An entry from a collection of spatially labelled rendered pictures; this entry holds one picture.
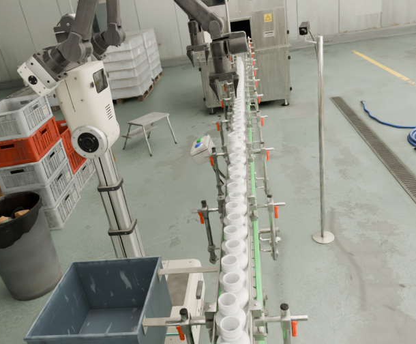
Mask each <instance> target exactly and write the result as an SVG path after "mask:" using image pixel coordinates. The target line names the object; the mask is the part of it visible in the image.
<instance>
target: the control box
mask: <svg viewBox="0 0 416 344"><path fill-rule="evenodd" d="M202 138H203V139H202V140H201V141H199V142H197V141H194V143H193V146H192V149H191V152H190V154H191V155H192V157H193V159H194V161H195V163H196V164H197V165H198V166H199V165H201V164H203V163H205V162H208V161H209V162H210V164H211V161H210V159H209V157H206V158H205V157H204V155H208V154H212V149H211V148H212V147H215V145H214V143H213V141H212V140H211V138H210V136H209V135H206V136H204V137H202ZM197 143H201V145H199V146H198V147H195V145H196V144H197ZM219 174H220V175H221V176H222V177H223V178H224V179H225V180H226V176H225V175H224V174H223V173H222V172H221V171H220V170H219Z"/></svg>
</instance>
